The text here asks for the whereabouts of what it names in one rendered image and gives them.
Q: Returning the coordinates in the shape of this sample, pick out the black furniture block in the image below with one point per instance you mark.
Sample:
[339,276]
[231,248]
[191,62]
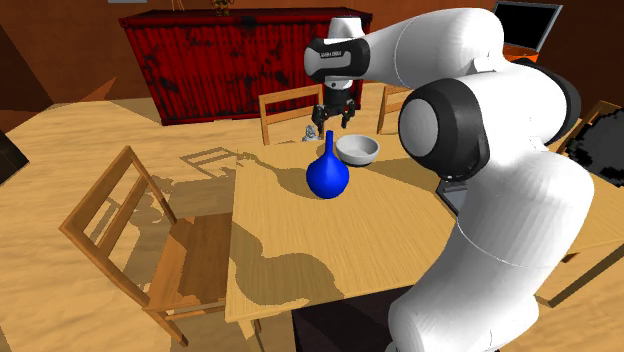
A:
[10,156]

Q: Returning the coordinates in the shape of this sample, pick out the white bowl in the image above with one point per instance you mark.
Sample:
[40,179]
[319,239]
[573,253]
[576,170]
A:
[358,151]

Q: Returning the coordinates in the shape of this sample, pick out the dark grey flat tablet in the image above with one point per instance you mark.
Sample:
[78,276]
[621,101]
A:
[449,196]

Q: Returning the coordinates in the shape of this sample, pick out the small grey figure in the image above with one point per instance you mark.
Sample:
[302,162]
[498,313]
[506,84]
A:
[310,134]

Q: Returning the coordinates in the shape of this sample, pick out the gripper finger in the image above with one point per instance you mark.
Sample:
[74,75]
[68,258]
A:
[348,113]
[320,119]

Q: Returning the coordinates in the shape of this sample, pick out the grey framed black screen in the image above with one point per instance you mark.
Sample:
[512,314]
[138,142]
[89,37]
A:
[524,24]

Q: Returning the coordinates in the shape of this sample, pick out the red metal cabinet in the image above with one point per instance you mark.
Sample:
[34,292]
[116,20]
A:
[224,63]

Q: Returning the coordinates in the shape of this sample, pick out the wooden table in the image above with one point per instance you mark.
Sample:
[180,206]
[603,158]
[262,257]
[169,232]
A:
[351,239]

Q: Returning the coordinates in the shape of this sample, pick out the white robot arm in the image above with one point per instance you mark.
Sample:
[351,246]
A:
[512,209]

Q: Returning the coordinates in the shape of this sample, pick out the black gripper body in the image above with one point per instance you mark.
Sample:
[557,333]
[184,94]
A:
[336,103]

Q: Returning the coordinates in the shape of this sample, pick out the wooden chair with black seat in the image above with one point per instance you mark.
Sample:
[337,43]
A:
[602,146]

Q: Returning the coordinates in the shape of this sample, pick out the blue round vase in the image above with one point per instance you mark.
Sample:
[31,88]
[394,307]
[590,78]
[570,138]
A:
[327,175]

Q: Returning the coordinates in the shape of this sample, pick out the dark robot stand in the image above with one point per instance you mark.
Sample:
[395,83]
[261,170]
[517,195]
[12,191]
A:
[341,324]

